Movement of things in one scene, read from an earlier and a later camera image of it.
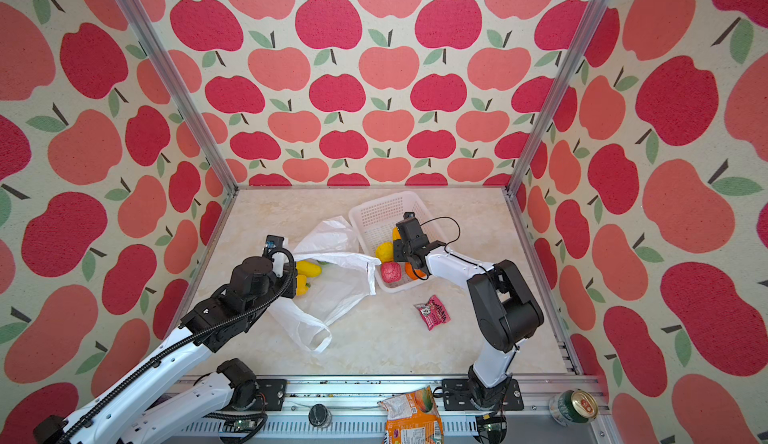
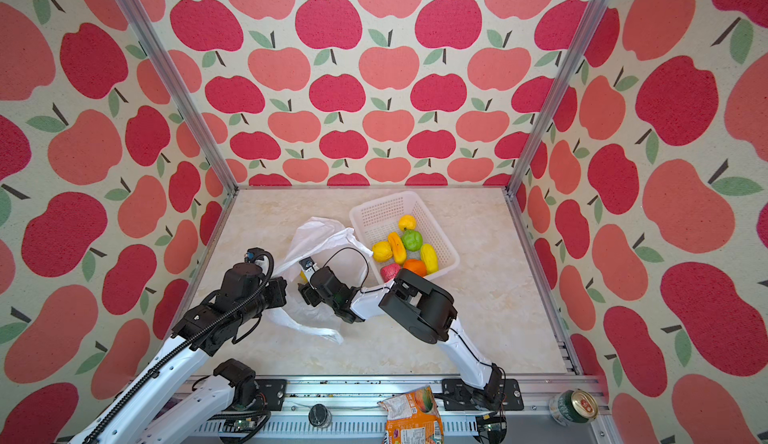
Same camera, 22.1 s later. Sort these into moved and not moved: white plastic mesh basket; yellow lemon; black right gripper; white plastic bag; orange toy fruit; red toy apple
Moved: white plastic bag; black right gripper
Not moved: yellow lemon; orange toy fruit; red toy apple; white plastic mesh basket
